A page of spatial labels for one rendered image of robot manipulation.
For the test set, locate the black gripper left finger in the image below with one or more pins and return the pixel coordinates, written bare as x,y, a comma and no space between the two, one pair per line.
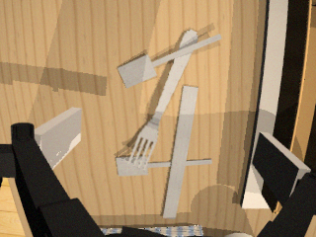
48,208

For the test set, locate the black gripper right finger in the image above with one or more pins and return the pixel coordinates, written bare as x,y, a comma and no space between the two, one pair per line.
282,171

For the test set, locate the silver fork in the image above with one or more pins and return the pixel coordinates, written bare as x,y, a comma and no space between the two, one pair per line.
150,131

